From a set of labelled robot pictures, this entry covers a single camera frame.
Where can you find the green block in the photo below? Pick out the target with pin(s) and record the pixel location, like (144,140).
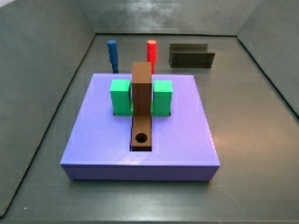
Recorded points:
(121,97)
(164,91)

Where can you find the blue cylindrical peg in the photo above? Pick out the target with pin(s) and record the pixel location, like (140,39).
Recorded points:
(113,53)

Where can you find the purple board base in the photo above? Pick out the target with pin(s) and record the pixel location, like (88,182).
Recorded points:
(184,153)

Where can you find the red cylindrical peg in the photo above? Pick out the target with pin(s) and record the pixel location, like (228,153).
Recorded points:
(152,51)

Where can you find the green block left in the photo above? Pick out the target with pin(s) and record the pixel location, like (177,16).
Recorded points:
(121,97)

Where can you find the black angle bracket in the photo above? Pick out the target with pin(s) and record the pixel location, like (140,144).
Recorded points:
(190,56)

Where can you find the green block right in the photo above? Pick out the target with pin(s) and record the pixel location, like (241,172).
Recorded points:
(164,91)

